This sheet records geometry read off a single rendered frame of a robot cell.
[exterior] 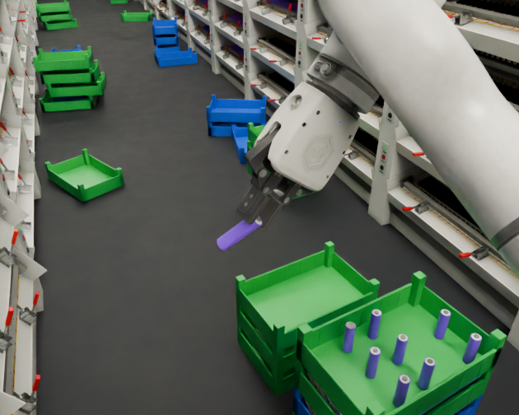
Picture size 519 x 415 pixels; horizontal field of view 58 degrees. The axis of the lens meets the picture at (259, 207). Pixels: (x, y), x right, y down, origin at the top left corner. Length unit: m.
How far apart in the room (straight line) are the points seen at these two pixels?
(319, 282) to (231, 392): 0.36
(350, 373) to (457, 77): 0.59
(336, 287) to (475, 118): 0.88
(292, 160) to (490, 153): 0.20
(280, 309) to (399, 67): 0.87
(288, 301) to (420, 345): 0.40
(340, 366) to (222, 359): 0.50
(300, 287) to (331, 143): 0.77
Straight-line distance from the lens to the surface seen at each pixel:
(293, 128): 0.51
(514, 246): 0.45
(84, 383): 1.35
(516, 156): 0.45
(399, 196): 1.74
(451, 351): 0.98
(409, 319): 1.01
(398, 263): 1.67
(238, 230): 0.57
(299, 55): 2.24
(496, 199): 0.45
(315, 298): 1.25
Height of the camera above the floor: 1.02
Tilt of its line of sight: 33 degrees down
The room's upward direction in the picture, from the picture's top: straight up
